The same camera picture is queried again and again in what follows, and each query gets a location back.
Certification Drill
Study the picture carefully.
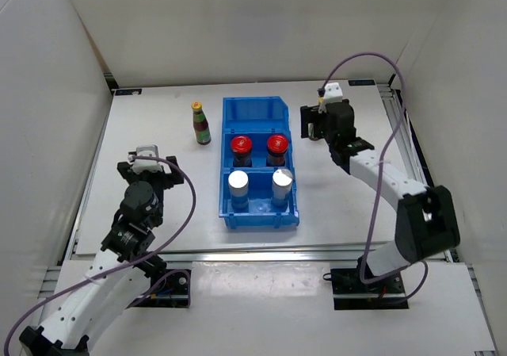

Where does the red-lid chili jar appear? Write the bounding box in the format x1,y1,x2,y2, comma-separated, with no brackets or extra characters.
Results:
266,134,289,167
231,135,253,167

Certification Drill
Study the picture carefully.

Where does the yellow-cap sauce bottle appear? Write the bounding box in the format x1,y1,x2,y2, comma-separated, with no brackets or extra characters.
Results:
308,123,322,141
191,101,212,145

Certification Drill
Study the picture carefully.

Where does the silver-cap white shaker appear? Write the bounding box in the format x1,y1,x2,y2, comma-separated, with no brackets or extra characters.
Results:
227,170,249,209
272,168,294,207

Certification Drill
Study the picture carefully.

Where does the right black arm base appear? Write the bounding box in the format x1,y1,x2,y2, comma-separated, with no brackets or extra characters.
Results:
322,268,409,311

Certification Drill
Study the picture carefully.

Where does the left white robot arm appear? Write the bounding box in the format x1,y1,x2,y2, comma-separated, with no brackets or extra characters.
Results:
19,147,188,355

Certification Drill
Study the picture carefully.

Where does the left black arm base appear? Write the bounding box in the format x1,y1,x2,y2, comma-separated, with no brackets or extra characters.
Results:
129,269,192,308

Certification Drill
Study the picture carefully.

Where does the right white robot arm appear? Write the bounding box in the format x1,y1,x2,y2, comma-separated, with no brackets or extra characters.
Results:
300,100,461,293

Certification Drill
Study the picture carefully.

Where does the right black corner label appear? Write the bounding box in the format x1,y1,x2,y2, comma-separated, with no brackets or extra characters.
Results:
348,79,375,86

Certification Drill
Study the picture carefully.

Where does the black corner label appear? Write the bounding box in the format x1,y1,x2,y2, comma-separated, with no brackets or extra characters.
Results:
348,79,375,86
114,88,143,96

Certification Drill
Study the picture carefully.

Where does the left black corner label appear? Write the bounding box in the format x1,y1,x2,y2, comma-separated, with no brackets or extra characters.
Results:
114,88,143,96

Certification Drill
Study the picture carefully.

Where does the blue three-compartment plastic bin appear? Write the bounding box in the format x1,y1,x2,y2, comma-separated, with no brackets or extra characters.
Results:
219,96,299,229

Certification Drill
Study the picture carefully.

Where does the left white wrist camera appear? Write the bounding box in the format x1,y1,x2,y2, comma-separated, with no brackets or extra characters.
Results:
128,144,163,174

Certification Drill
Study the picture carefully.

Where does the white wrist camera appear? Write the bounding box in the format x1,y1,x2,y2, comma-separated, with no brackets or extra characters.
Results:
128,144,163,174
318,82,343,105

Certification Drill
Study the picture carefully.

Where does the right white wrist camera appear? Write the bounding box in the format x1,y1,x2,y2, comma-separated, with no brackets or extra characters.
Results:
318,82,343,105

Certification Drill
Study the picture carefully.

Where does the aluminium right rail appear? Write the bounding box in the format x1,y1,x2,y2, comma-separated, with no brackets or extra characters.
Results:
373,84,433,241

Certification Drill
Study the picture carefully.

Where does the aluminium rail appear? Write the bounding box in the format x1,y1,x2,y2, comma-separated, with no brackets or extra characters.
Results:
373,84,433,241
39,241,476,289

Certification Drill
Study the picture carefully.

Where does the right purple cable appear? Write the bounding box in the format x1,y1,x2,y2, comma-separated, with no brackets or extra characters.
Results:
318,52,430,308

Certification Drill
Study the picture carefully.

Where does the purple cable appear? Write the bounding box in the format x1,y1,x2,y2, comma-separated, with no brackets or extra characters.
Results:
318,52,430,308
2,155,197,356

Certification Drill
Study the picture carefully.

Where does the aluminium front rail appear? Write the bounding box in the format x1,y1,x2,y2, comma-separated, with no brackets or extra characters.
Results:
39,241,476,289

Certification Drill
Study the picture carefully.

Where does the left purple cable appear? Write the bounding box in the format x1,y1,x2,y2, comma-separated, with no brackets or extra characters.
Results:
2,155,197,356

